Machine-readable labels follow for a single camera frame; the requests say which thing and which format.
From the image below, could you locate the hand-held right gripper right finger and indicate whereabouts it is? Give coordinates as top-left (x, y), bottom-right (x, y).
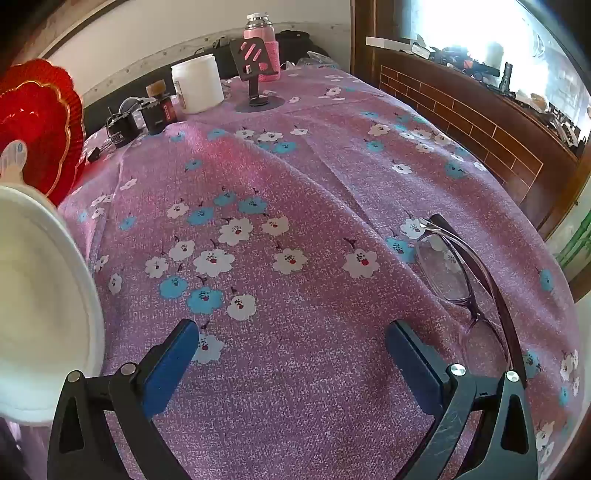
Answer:
top-left (385, 320), bottom-right (539, 480)

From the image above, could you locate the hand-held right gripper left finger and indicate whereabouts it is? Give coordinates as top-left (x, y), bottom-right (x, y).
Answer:
top-left (47, 318), bottom-right (200, 480)

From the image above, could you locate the white plastic bowl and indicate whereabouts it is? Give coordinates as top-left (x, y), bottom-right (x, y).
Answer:
top-left (0, 184), bottom-right (106, 425)

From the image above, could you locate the medium red gold-rimmed plate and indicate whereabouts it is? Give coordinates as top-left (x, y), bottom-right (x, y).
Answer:
top-left (0, 80), bottom-right (71, 195)

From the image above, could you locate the purple floral tablecloth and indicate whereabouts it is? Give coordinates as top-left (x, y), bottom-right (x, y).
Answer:
top-left (46, 65), bottom-right (578, 480)

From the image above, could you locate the bamboo print glass panel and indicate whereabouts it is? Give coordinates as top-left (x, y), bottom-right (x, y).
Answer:
top-left (553, 217), bottom-right (591, 289)

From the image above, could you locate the black box with white print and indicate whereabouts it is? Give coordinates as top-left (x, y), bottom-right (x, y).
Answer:
top-left (106, 111), bottom-right (139, 149)

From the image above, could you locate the black box with red label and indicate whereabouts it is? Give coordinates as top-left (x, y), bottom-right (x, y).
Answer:
top-left (141, 95), bottom-right (178, 136)

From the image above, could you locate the wooden brick-pattern cabinet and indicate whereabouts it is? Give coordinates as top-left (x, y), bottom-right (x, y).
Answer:
top-left (351, 0), bottom-right (591, 241)

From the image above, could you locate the black sofa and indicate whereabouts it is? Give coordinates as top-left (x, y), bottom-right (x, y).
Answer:
top-left (82, 30), bottom-right (329, 134)

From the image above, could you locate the white plastic jar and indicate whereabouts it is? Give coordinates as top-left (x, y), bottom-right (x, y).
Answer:
top-left (171, 53), bottom-right (225, 114)

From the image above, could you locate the pile of assorted tools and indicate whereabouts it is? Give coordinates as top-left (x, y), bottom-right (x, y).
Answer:
top-left (411, 41), bottom-right (591, 148)

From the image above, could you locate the black phone stand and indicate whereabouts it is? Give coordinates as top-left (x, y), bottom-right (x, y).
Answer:
top-left (229, 38), bottom-right (286, 113)

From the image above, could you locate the flat white box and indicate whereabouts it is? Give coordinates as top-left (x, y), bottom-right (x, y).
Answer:
top-left (366, 36), bottom-right (413, 52)

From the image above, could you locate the pink sleeved bottle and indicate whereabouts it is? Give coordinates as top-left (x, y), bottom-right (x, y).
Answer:
top-left (243, 13), bottom-right (281, 83)

